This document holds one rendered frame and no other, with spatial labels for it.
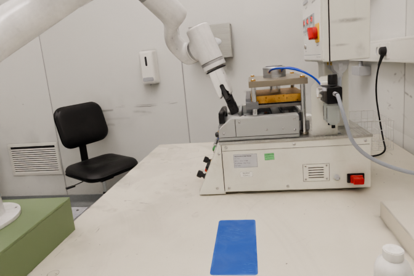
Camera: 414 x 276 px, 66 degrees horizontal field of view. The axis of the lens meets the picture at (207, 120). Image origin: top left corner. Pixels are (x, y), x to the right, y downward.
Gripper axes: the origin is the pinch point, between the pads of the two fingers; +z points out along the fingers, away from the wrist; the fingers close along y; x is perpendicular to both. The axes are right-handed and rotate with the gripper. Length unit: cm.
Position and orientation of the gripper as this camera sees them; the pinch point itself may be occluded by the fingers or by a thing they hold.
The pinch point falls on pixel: (233, 108)
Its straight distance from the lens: 116.4
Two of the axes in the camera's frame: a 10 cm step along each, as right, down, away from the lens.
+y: -1.3, 1.9, -9.7
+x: 9.0, -3.9, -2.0
